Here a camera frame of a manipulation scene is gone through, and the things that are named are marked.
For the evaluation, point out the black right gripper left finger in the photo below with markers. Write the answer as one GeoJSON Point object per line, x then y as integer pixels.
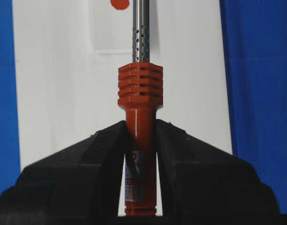
{"type": "Point", "coordinates": [79, 185]}

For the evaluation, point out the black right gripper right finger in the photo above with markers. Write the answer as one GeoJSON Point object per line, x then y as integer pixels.
{"type": "Point", "coordinates": [201, 184]}

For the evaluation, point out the red handled soldering iron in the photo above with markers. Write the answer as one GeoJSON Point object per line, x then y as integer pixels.
{"type": "Point", "coordinates": [140, 95]}

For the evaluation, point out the orange round mark near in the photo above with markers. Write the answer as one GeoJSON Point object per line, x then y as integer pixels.
{"type": "Point", "coordinates": [120, 4]}

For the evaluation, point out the blue table cloth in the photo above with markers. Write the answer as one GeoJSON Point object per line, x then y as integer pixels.
{"type": "Point", "coordinates": [254, 35]}

